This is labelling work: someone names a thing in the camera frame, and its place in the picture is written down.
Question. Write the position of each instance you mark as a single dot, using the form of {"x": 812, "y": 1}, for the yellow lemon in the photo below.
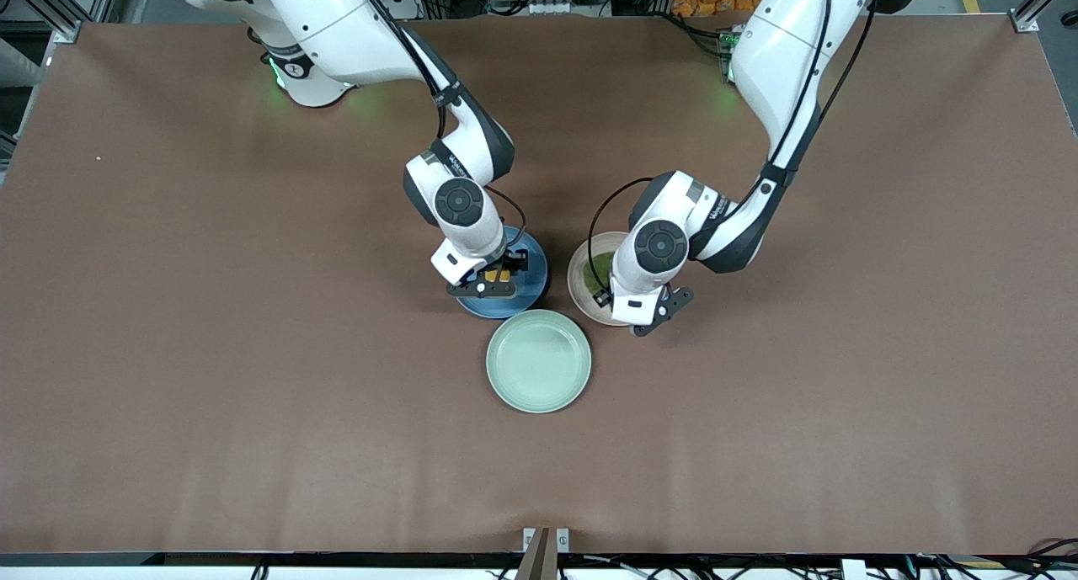
{"x": 503, "y": 274}

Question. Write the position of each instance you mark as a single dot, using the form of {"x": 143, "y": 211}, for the green lettuce leaf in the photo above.
{"x": 594, "y": 273}

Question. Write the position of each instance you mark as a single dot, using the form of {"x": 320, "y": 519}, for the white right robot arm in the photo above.
{"x": 337, "y": 24}

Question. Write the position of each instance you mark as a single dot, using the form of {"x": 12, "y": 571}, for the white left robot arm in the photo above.
{"x": 783, "y": 50}

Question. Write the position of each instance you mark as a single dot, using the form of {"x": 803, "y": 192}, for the beige plate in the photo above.
{"x": 578, "y": 287}

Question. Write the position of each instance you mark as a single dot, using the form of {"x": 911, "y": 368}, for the blue plate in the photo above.
{"x": 524, "y": 298}

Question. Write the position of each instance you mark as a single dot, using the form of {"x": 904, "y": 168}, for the pale green plate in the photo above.
{"x": 539, "y": 361}

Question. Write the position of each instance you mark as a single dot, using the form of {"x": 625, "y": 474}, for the small white box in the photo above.
{"x": 853, "y": 570}

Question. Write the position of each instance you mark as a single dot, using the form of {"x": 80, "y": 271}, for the silver mounting bracket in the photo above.
{"x": 563, "y": 540}

